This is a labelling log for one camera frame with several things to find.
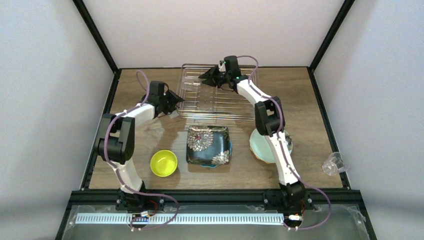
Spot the clear plastic glass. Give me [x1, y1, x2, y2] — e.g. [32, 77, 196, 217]
[181, 78, 201, 97]
[322, 152, 350, 176]

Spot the metal wire dish rack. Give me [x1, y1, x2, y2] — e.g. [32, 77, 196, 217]
[177, 63, 255, 121]

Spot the black floral square plate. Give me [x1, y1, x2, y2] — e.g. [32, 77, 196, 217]
[186, 125, 231, 165]

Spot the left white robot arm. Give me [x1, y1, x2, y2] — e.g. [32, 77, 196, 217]
[94, 81, 184, 196]

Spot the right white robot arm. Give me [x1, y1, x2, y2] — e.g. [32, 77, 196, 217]
[199, 55, 306, 202]

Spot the yellow-green small bowl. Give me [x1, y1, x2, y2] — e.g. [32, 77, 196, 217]
[150, 149, 178, 178]

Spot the light blue floral plate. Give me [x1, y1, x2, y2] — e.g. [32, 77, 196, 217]
[249, 129, 293, 164]

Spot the blue plate under square plate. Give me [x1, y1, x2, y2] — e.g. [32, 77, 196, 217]
[200, 142, 232, 168]

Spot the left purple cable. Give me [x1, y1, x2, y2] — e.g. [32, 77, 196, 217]
[103, 69, 181, 232]

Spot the left black frame post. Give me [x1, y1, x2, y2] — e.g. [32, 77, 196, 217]
[72, 0, 119, 74]

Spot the black frame post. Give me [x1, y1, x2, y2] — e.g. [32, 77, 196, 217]
[308, 0, 355, 72]
[72, 0, 119, 74]

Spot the white slotted cable duct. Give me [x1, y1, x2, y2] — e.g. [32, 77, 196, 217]
[73, 213, 285, 225]

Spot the right black frame post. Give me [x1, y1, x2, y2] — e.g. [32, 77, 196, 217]
[308, 0, 355, 72]

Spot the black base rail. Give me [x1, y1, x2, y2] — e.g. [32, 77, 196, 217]
[67, 188, 364, 213]

